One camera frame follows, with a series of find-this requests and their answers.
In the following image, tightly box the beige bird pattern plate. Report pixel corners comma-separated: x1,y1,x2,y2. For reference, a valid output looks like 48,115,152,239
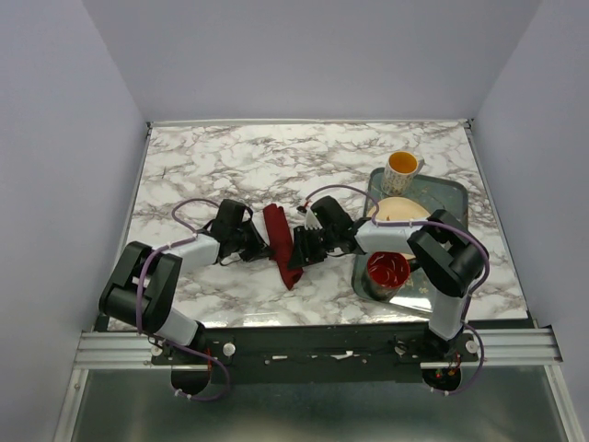
366,197,430,222

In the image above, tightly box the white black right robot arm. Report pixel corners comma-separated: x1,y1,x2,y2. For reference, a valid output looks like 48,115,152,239
287,209,490,361

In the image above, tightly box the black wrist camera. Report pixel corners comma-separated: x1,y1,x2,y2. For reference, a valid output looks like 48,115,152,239
211,199,253,234
296,196,352,230

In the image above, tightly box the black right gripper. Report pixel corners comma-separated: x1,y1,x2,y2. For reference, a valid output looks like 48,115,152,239
286,226,337,270

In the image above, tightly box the red and black cup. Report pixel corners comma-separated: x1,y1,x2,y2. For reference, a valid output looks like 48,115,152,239
364,252,410,301

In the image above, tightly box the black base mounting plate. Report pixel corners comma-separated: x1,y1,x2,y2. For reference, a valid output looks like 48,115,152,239
152,322,479,384

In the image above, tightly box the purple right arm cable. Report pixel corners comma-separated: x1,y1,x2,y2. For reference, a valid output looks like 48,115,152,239
298,184,491,397

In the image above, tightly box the teal floral serving tray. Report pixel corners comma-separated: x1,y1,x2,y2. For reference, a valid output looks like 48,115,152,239
351,174,468,317

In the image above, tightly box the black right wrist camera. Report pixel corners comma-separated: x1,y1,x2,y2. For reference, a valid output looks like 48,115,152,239
296,196,352,230

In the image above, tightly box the white floral mug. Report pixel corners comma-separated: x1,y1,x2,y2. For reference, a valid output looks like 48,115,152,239
381,151,425,196

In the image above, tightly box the aluminium frame rail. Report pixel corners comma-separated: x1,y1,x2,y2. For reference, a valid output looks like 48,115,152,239
74,327,562,370

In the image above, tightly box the dark red cloth napkin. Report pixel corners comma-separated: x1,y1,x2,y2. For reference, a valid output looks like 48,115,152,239
262,204,303,290

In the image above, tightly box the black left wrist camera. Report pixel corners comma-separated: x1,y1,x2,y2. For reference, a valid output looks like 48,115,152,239
211,199,253,234

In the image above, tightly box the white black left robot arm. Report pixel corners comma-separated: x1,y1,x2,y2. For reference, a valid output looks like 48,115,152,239
98,219,272,364

